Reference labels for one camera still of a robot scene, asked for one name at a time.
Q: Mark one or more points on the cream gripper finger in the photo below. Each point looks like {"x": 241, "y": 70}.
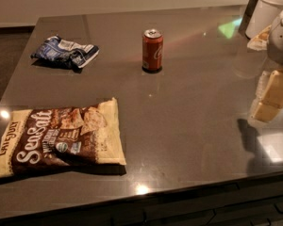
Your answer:
{"x": 273, "y": 93}
{"x": 264, "y": 110}

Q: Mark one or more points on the brown Sea Salt chip bag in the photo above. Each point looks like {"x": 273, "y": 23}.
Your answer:
{"x": 41, "y": 139}

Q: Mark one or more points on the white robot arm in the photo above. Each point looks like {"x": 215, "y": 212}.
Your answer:
{"x": 271, "y": 40}

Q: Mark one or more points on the blue crumpled chip bag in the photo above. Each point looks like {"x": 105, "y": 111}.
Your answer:
{"x": 68, "y": 54}

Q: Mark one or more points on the dark drawer cabinet front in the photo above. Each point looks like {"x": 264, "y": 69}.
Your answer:
{"x": 253, "y": 201}

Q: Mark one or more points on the red soda can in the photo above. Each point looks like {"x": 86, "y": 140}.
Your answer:
{"x": 152, "y": 44}

